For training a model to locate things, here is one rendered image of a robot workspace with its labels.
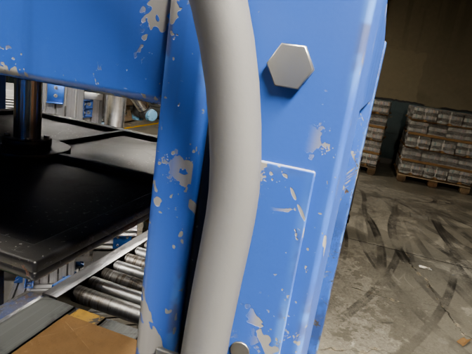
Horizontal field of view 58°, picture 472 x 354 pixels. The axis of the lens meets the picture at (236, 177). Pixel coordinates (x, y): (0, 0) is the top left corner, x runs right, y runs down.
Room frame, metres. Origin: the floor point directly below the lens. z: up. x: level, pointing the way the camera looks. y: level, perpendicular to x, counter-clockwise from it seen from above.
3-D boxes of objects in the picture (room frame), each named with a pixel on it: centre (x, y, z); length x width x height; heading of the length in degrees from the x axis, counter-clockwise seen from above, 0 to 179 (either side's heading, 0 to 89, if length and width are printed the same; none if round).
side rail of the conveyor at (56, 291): (1.67, 0.27, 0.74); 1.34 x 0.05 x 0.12; 163
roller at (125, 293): (1.09, 0.18, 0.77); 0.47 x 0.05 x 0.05; 73
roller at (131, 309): (1.03, 0.20, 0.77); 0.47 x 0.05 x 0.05; 73
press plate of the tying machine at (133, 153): (0.62, 0.32, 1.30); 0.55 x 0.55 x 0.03; 73
